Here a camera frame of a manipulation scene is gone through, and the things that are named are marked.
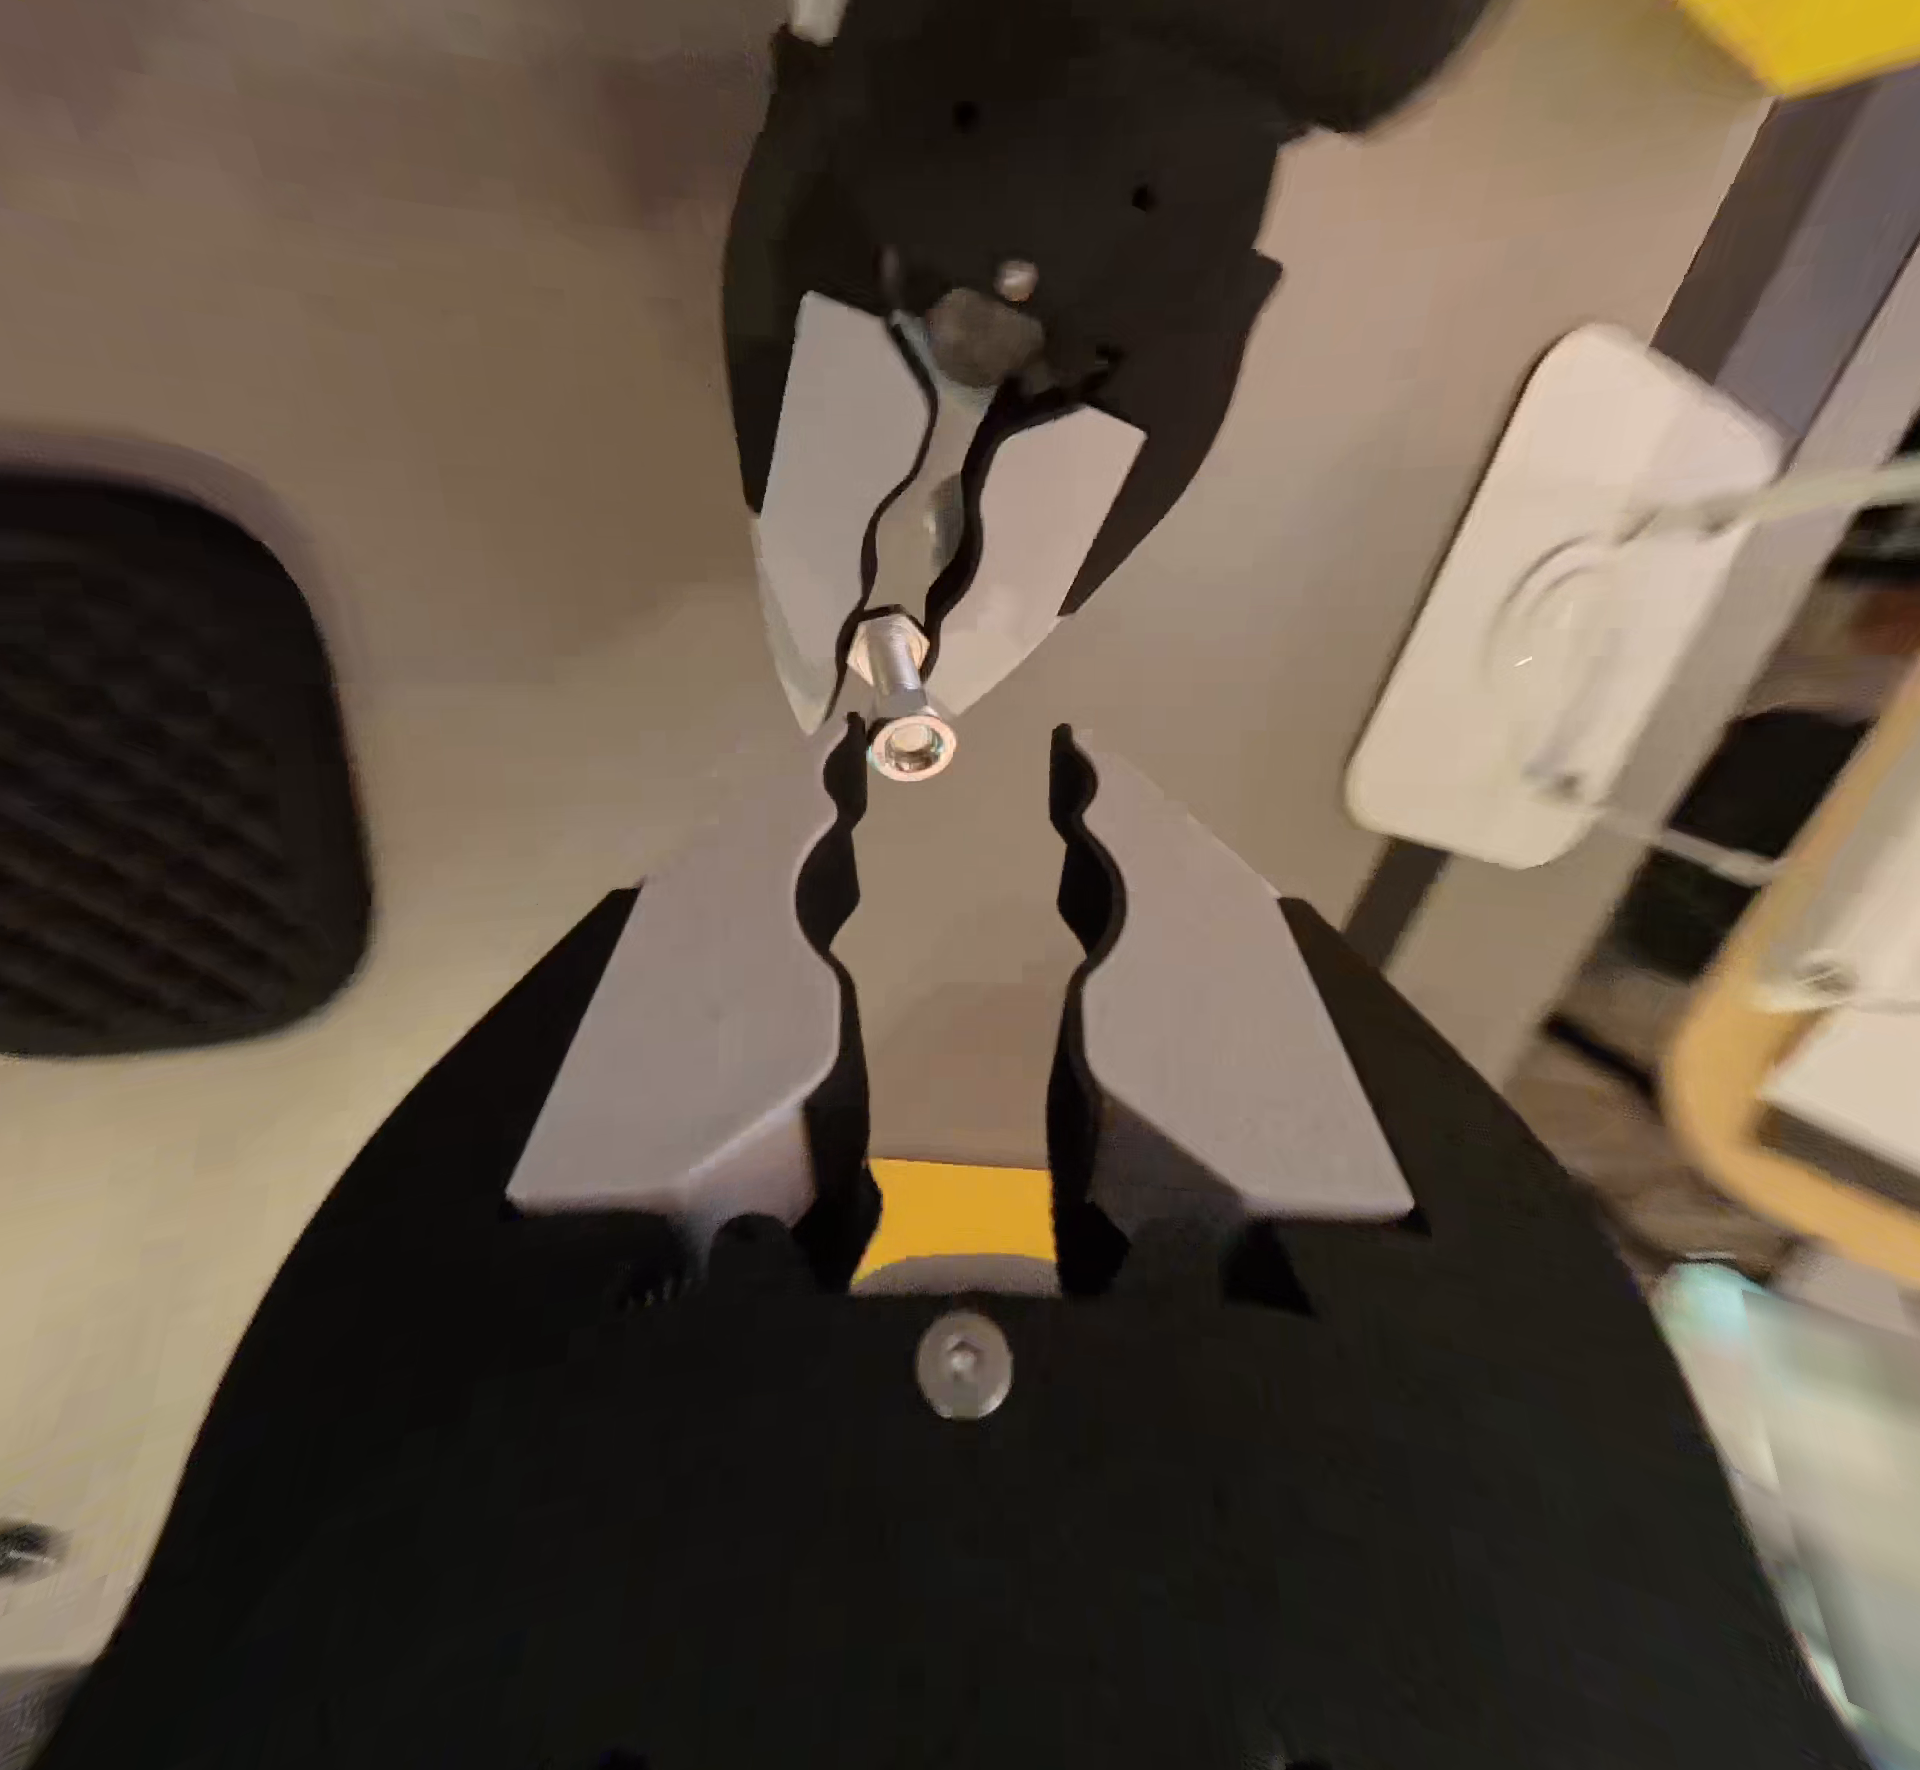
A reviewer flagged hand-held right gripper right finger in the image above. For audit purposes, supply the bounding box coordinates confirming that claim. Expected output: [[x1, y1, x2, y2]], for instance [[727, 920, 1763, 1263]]
[[1043, 723, 1426, 1299]]

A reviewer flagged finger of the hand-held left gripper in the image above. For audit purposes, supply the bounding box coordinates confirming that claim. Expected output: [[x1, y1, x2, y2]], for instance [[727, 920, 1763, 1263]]
[[915, 398, 1152, 718], [747, 291, 942, 740]]

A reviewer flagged printed instruction sheet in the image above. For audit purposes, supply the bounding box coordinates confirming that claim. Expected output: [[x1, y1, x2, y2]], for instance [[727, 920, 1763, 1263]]
[[1755, 886, 1920, 1173]]

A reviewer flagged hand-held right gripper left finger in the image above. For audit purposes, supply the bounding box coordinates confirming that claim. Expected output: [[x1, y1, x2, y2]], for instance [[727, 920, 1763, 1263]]
[[504, 715, 892, 1294]]

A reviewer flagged black padded wrist rest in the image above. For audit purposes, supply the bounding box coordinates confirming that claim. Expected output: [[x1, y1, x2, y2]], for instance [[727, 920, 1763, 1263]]
[[0, 465, 374, 1059]]

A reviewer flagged silver hex bolt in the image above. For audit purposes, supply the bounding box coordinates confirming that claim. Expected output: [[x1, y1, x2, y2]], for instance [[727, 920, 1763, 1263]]
[[845, 611, 935, 723]]

